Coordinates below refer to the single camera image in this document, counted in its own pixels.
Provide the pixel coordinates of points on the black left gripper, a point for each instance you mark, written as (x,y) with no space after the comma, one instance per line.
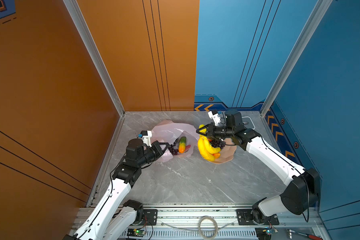
(157,150)

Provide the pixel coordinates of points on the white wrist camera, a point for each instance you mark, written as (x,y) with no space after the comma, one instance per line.
(145,136)
(215,117)

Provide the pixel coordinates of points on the aluminium front rail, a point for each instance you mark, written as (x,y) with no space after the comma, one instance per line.
(221,222)

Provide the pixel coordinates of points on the pink plastic bag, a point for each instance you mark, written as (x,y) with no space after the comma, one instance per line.
(168,132)

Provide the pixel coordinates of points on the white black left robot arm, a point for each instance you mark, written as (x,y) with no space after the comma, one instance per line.
(104,223)

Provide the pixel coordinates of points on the orange green mango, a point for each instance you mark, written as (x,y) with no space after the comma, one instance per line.
(182,145)

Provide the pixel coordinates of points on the yellow banana bunch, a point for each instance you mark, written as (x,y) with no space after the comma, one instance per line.
(206,150)

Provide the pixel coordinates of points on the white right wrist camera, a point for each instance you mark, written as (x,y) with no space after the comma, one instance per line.
(215,117)

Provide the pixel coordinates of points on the dark purple grape bunch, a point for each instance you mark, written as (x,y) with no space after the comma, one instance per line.
(217,144)

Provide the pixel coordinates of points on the aluminium corner post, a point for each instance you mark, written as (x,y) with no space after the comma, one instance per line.
(305,36)
(89,42)

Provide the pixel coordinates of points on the red handled tool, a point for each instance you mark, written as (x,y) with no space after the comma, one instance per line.
(309,236)

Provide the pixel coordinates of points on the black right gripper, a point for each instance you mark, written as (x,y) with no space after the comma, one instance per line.
(210,130)

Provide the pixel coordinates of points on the green circuit board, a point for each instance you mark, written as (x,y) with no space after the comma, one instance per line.
(136,233)

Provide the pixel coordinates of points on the aluminium corner post right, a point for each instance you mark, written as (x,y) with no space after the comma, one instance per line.
(305,36)

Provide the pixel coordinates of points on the beige fruit plate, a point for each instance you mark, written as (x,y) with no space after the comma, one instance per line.
(227,153)

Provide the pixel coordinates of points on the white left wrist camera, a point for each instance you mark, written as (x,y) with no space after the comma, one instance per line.
(145,136)

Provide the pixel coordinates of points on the aluminium corner post left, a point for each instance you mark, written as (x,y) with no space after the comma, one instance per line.
(89,42)

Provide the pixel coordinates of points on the white grey tissue box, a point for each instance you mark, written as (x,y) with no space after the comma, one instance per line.
(248,123)

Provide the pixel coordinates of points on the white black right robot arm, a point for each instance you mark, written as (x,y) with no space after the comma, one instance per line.
(303,188)

